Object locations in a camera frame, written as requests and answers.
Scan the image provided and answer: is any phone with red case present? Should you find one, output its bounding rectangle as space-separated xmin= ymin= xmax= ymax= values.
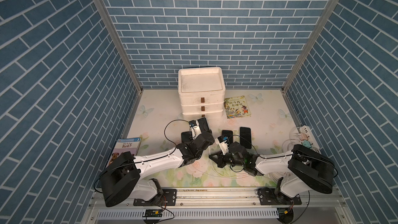
xmin=221 ymin=130 xmax=233 ymax=144

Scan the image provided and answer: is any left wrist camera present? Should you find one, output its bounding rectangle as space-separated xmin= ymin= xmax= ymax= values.
xmin=189 ymin=120 xmax=201 ymax=137

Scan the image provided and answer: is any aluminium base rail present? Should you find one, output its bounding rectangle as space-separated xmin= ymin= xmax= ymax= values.
xmin=82 ymin=187 xmax=354 ymax=224

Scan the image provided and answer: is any white three-drawer storage box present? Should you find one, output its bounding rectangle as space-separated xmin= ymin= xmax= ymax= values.
xmin=178 ymin=67 xmax=226 ymax=120

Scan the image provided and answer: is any phone with pale green case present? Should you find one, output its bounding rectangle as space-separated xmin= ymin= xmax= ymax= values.
xmin=239 ymin=127 xmax=252 ymax=149

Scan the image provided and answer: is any colourful cartoon picture book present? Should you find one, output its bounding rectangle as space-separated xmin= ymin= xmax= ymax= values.
xmin=224 ymin=96 xmax=251 ymax=119

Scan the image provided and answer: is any dog cover book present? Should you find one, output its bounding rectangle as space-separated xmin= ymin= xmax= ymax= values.
xmin=107 ymin=138 xmax=141 ymax=166

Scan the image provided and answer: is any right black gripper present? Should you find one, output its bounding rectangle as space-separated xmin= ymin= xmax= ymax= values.
xmin=208 ymin=150 xmax=244 ymax=168

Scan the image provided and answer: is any small green circuit board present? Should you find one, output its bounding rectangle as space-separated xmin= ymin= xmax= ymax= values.
xmin=143 ymin=209 xmax=163 ymax=219

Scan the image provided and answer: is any black mounting plate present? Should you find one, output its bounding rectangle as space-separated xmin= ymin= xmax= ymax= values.
xmin=133 ymin=189 xmax=177 ymax=206
xmin=257 ymin=187 xmax=302 ymax=206

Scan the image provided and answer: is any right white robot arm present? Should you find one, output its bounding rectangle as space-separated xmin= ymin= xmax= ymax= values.
xmin=209 ymin=142 xmax=335 ymax=198

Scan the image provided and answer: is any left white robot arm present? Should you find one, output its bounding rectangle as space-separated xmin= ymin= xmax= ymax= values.
xmin=99 ymin=130 xmax=215 ymax=207

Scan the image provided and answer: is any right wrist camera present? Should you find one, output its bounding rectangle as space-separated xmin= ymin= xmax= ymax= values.
xmin=217 ymin=135 xmax=229 ymax=155

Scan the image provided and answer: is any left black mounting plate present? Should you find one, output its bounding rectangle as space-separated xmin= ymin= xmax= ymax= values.
xmin=133 ymin=189 xmax=177 ymax=206

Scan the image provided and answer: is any bundle of white cables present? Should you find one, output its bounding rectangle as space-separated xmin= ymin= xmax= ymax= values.
xmin=186 ymin=127 xmax=321 ymax=183

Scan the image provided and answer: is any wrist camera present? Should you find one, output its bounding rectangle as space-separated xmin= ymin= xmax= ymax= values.
xmin=217 ymin=135 xmax=229 ymax=155
xmin=189 ymin=120 xmax=201 ymax=137

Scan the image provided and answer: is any white power strip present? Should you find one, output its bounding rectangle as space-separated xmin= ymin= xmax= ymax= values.
xmin=298 ymin=125 xmax=320 ymax=149

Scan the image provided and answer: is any phone with orange case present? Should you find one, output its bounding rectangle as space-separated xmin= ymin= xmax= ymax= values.
xmin=181 ymin=131 xmax=193 ymax=143

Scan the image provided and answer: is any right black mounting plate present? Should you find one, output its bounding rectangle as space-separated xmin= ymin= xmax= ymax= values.
xmin=257 ymin=187 xmax=302 ymax=206

